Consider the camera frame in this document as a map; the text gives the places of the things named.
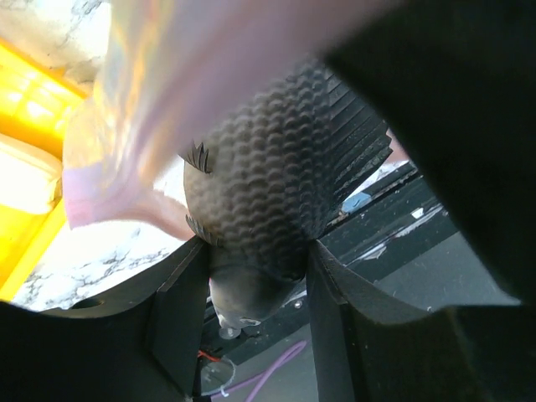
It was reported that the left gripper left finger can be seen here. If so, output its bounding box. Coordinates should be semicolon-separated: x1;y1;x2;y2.
1;239;209;401

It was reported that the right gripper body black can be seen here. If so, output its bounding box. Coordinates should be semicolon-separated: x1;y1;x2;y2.
325;1;535;305

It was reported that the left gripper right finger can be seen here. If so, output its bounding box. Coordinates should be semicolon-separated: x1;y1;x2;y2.
307;241;535;401

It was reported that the grey fish toy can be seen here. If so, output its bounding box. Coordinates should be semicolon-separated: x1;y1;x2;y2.
183;58;391;330

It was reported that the clear zip top bag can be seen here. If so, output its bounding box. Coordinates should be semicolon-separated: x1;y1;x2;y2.
61;0;403;242

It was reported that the white celery toy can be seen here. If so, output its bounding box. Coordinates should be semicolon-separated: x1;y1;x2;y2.
1;134;63;215

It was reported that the yellow plastic tray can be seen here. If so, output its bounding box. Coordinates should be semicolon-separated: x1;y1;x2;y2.
1;40;86;302

